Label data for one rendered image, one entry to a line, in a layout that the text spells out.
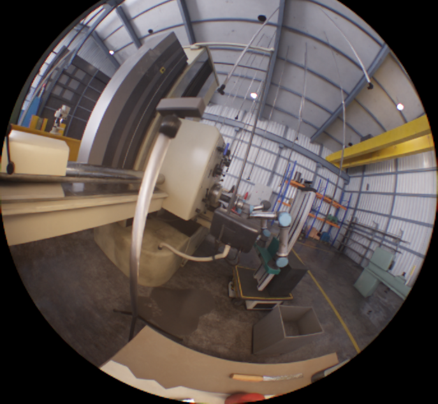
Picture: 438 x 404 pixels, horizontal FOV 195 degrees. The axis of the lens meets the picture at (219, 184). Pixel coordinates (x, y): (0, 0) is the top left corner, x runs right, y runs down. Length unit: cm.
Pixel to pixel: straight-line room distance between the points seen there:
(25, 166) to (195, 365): 80
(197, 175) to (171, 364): 114
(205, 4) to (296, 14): 385
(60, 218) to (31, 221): 16
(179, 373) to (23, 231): 71
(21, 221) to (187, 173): 116
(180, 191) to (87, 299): 155
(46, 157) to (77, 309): 137
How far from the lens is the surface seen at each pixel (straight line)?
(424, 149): 813
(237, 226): 83
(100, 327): 157
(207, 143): 109
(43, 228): 73
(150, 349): 55
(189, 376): 56
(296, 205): 177
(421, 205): 926
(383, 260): 522
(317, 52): 741
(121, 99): 111
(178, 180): 113
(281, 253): 129
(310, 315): 186
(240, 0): 745
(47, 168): 60
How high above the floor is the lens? 149
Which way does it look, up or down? 3 degrees down
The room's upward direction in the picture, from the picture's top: 22 degrees clockwise
